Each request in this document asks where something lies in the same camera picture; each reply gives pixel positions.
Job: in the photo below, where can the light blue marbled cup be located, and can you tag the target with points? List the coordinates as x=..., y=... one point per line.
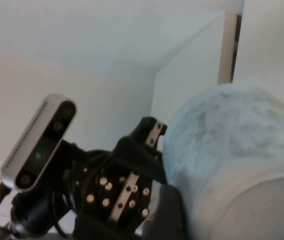
x=232, y=137

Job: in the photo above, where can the beige wooden panel edge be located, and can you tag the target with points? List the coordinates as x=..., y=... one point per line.
x=228, y=50

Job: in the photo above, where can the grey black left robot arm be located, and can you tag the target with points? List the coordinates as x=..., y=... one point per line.
x=32, y=215

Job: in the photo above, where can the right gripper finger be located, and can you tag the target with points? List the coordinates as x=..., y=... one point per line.
x=167, y=220

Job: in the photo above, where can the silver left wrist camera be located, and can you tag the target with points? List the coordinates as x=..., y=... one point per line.
x=39, y=145

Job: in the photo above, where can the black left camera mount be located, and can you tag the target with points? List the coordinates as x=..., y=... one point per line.
x=69, y=150

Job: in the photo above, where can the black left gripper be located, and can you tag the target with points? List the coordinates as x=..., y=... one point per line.
x=99, y=190

